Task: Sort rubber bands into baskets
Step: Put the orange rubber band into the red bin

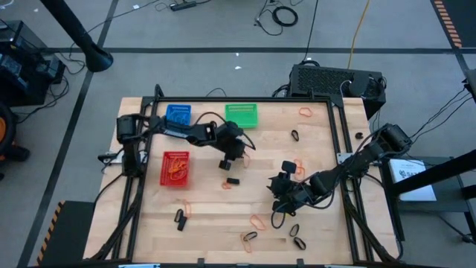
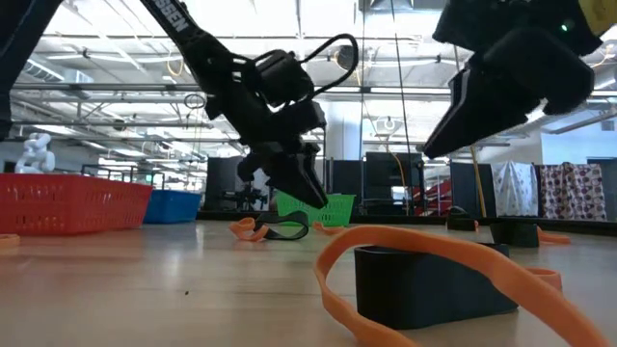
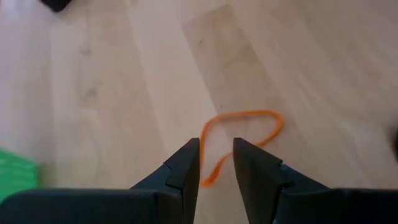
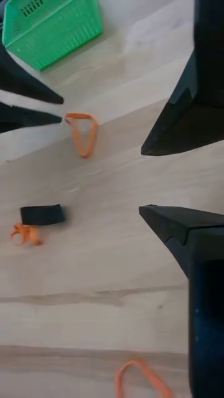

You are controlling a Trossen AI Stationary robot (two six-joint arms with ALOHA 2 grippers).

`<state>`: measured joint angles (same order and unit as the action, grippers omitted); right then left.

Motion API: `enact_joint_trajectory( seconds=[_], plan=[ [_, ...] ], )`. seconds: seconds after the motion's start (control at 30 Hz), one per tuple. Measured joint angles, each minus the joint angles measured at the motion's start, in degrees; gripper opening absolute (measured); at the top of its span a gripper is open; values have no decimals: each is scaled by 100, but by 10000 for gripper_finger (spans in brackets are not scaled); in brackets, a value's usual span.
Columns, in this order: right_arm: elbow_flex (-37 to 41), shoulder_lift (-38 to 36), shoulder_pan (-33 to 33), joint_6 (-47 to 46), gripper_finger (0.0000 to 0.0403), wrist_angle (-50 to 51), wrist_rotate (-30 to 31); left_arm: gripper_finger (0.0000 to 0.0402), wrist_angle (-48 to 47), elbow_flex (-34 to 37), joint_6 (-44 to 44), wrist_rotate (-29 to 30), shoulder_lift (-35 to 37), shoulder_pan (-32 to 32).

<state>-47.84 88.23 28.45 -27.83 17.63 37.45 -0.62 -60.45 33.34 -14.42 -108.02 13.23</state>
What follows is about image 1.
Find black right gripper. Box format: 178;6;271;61
273;160;317;214

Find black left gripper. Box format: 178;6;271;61
213;121;247;171

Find blue rubber band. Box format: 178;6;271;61
170;110;190;126

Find green plastic basket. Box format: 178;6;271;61
224;103;259;130

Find red plastic basket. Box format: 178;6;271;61
159;150;190;188

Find blue plastic basket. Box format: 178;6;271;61
165;103;193;126

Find black computer case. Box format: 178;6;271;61
289;63;387;120

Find white paper sheet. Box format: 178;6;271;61
388;159;438;202

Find black metal beam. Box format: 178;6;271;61
388;148;476;198

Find black power strip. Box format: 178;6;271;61
170;1;198;12

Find dark side table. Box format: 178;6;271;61
379;155;476;246

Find black hazard-striped floor mat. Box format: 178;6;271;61
35;200;96;267
431;0;476;49

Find black pole stand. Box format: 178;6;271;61
39;0;115;74

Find black equipment cart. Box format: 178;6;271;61
0;20;67;107

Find black orange floor machine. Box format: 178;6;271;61
0;102;30;182

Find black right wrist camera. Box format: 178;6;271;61
267;174;289;200

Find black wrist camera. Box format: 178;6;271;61
219;122;241;141
267;174;289;200

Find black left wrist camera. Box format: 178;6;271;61
219;122;241;141

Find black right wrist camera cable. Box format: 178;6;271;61
270;209;287;229

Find coiled black floor cable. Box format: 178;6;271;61
254;0;300;37

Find black hanging cable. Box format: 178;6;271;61
303;0;320;63

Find yellow hanging cable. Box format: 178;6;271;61
347;0;373;71

